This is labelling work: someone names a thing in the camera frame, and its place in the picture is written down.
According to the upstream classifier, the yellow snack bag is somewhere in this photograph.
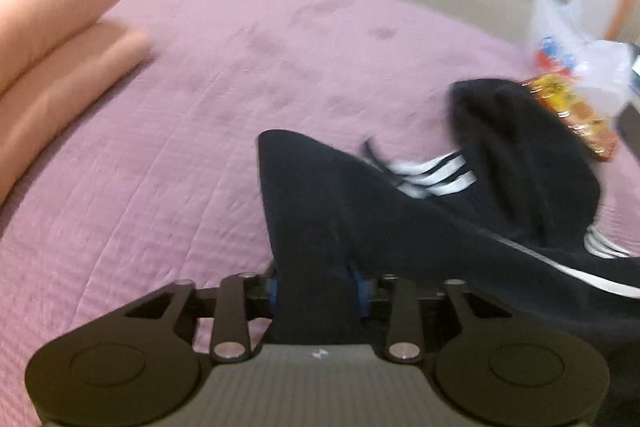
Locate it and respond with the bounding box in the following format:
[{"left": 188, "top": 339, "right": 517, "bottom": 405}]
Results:
[{"left": 524, "top": 74, "right": 618, "bottom": 162}]

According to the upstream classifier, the white plastic shopping bag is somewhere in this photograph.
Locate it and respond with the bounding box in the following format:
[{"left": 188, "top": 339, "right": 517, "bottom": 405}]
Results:
[{"left": 526, "top": 0, "right": 632, "bottom": 119}]

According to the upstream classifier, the black hoodie with white stripes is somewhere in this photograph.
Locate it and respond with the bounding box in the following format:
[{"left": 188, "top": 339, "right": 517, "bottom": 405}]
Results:
[{"left": 257, "top": 79, "right": 639, "bottom": 426}]

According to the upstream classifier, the folded peach blanket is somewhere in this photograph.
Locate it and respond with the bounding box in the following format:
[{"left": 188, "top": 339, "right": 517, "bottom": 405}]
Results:
[{"left": 1, "top": 0, "right": 152, "bottom": 196}]

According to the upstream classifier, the pink quilted bedspread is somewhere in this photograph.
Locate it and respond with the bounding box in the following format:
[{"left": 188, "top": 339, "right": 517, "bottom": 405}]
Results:
[{"left": 1, "top": 0, "right": 639, "bottom": 426}]

